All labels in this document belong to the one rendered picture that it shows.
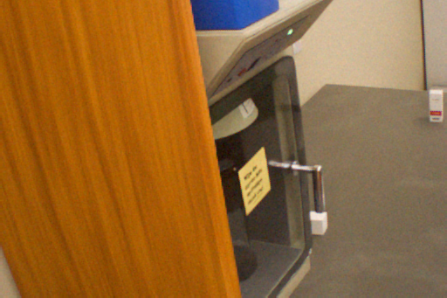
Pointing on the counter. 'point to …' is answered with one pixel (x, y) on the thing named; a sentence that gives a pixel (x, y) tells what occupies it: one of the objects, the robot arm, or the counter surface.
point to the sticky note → (254, 180)
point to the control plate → (259, 54)
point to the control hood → (261, 31)
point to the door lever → (313, 183)
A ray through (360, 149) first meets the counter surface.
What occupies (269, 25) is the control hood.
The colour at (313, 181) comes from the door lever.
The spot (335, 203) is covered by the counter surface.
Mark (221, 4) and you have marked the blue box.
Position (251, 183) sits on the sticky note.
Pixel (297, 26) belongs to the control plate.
